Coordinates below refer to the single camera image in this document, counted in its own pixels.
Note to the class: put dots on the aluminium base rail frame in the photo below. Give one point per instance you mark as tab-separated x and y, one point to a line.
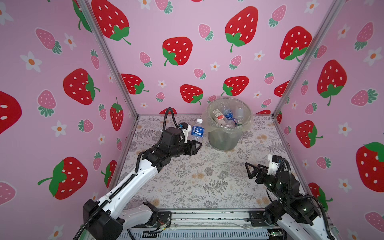
148	223

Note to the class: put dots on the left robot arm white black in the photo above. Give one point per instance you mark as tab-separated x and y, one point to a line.
126	192

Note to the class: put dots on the clear bottle blue label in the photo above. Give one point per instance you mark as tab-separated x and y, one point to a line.
198	130
227	112

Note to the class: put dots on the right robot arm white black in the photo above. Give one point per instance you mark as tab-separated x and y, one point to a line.
300	216

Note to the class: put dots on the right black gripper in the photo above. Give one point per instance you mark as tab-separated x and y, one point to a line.
254	172

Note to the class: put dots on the mesh waste bin with liner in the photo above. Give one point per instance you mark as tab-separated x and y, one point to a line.
225	138

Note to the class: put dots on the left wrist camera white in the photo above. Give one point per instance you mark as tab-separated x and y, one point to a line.
186	129

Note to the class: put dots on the clear bottle green cap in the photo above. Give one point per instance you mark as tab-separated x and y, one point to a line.
240	115

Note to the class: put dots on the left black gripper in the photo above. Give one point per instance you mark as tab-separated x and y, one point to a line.
190	147

